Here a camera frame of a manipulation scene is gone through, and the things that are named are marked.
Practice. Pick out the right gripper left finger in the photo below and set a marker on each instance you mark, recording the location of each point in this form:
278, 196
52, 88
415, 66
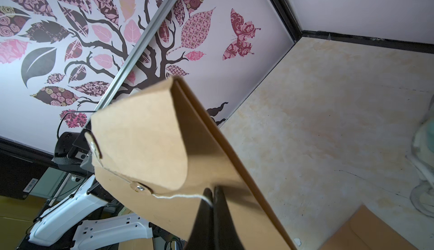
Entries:
202, 235

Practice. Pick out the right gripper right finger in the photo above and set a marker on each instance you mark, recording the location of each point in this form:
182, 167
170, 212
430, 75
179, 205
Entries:
225, 236

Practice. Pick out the brown file bag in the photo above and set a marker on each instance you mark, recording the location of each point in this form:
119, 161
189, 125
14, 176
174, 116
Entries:
365, 231
158, 150

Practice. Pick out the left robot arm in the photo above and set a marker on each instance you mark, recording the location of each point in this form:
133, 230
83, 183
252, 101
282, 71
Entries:
69, 224

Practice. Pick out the mint green toaster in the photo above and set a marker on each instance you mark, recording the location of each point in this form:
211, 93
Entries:
422, 147

